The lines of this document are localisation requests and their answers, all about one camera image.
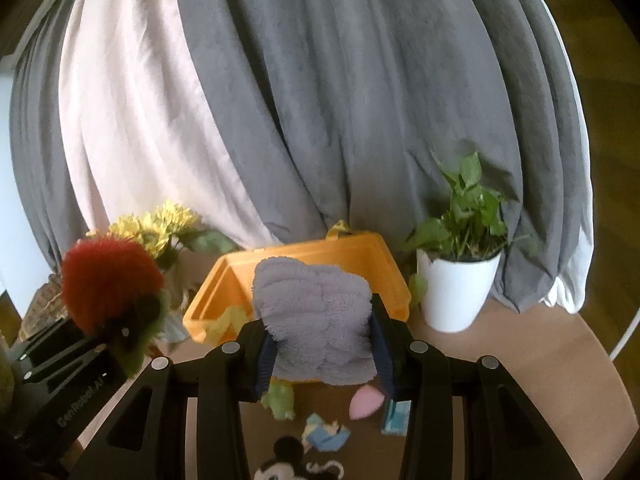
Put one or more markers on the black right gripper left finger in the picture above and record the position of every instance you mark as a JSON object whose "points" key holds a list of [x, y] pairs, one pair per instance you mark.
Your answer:
{"points": [[236, 372]]}

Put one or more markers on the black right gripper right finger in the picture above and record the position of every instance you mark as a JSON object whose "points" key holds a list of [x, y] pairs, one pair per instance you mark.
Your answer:
{"points": [[412, 370]]}

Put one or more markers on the teal white small box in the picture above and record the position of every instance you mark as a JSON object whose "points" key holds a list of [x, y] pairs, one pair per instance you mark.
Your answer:
{"points": [[396, 418]]}

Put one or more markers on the green plush frog toy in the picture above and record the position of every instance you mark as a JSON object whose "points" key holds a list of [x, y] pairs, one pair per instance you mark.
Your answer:
{"points": [[279, 399]]}

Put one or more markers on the pink egg sponge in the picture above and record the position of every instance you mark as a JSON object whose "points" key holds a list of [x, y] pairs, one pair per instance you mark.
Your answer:
{"points": [[366, 401]]}

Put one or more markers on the red green fuzzy plush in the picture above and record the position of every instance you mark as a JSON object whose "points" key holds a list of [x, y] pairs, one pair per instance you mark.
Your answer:
{"points": [[114, 291]]}

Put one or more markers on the grey fluffy plush cloth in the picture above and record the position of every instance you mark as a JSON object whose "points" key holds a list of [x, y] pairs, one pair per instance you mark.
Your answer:
{"points": [[320, 336]]}

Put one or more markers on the Mickey Mouse plush toy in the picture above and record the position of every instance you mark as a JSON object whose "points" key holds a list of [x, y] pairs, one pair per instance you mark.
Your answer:
{"points": [[288, 464]]}

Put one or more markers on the orange plastic basket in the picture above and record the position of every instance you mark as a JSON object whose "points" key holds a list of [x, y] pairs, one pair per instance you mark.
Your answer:
{"points": [[230, 283]]}

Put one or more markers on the white plant pot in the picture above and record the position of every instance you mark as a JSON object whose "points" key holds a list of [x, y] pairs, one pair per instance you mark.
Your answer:
{"points": [[455, 291]]}

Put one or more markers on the green potted plant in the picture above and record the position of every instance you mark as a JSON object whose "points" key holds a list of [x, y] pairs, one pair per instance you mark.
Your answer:
{"points": [[472, 229]]}

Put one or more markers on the yellow sunflower bouquet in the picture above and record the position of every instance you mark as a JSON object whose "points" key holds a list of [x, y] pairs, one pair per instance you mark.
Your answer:
{"points": [[168, 230]]}

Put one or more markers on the white sheer curtain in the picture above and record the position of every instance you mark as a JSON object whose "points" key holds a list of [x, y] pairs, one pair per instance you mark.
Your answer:
{"points": [[137, 130]]}

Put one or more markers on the grey curtain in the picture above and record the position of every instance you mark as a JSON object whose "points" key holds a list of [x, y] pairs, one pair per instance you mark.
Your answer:
{"points": [[340, 110]]}

